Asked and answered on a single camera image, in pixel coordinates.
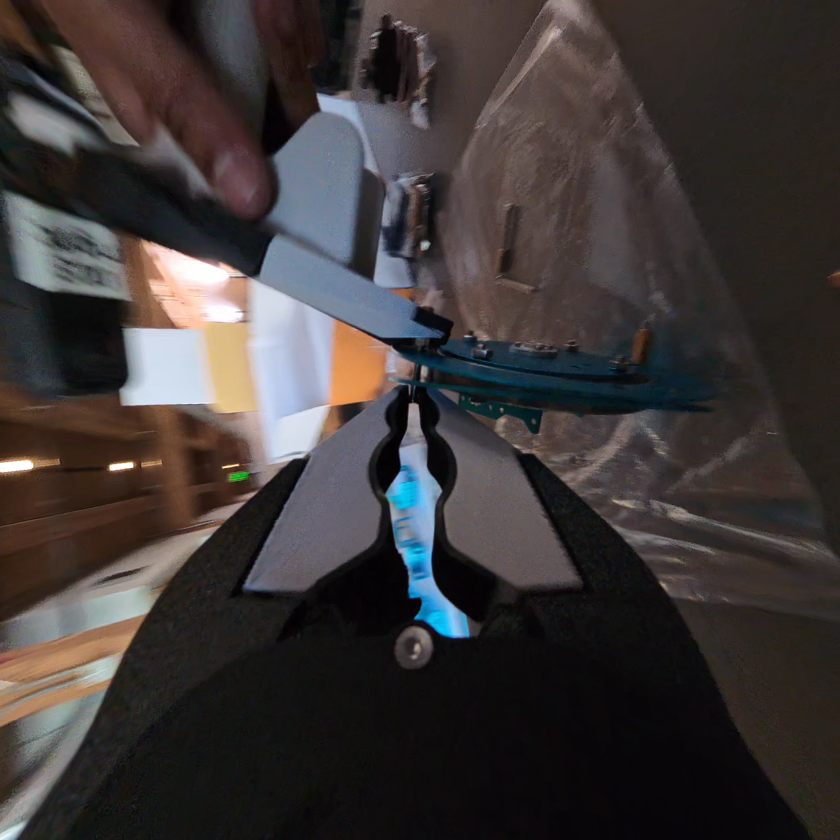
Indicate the small white box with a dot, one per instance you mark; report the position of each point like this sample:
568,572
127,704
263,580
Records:
167,367

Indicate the person's right hand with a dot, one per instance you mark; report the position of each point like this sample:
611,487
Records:
197,131

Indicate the teal perforated bracket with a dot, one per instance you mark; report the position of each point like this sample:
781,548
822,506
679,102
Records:
505,407

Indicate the yellow box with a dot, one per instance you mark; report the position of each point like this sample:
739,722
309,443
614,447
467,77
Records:
233,367

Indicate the small dark screw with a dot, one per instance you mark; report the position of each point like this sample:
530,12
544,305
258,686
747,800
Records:
415,392

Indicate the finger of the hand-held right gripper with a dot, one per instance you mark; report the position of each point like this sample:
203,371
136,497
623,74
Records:
315,197
373,216

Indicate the silvery parts bag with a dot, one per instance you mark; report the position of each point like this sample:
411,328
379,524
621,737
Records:
410,216

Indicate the clear plastic bag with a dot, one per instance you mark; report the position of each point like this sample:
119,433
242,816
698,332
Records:
590,164

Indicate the large white box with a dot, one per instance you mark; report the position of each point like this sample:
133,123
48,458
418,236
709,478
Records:
292,380

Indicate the white instruction sheet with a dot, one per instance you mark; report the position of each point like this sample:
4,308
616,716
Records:
348,108

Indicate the blue round turntable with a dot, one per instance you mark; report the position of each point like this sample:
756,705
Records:
656,387

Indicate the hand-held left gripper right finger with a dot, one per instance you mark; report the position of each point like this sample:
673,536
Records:
505,525

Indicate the orange box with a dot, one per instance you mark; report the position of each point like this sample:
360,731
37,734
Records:
361,367

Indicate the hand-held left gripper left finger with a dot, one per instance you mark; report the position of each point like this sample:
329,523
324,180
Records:
328,525

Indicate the green exit sign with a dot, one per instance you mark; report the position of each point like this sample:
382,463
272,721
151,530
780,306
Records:
237,476

